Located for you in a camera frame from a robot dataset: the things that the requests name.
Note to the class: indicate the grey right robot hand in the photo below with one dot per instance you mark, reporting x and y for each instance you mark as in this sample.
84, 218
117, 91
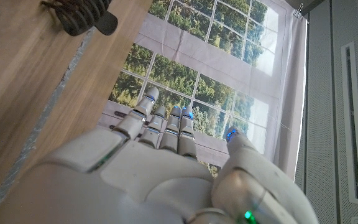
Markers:
135, 186

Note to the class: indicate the printed window forest backdrop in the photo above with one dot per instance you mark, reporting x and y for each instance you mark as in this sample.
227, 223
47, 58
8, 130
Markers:
213, 62

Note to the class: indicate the black hair claw clip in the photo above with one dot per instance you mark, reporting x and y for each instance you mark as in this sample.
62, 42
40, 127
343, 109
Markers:
82, 15

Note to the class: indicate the black binder clip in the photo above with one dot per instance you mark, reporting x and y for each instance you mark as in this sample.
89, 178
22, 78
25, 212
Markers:
298, 12

